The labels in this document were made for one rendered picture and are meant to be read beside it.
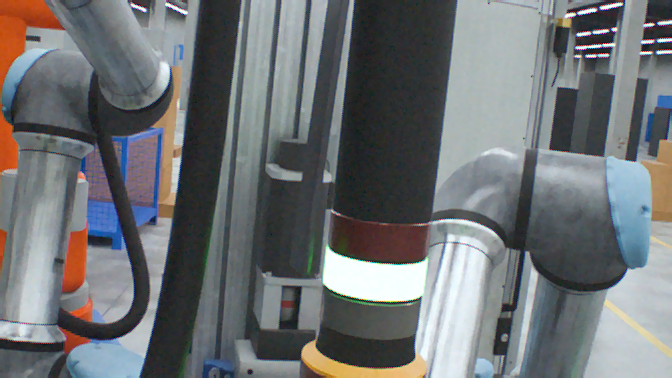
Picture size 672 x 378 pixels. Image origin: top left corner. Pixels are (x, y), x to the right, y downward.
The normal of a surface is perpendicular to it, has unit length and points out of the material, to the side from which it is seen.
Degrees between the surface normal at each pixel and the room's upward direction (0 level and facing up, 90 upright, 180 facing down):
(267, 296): 90
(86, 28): 151
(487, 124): 90
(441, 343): 45
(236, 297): 90
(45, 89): 75
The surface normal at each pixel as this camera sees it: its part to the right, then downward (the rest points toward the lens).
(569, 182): -0.17, -0.43
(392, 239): 0.16, 0.16
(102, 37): 0.43, 0.86
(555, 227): -0.29, 0.41
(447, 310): -0.03, -0.61
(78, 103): -0.10, 0.31
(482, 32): 0.39, 0.19
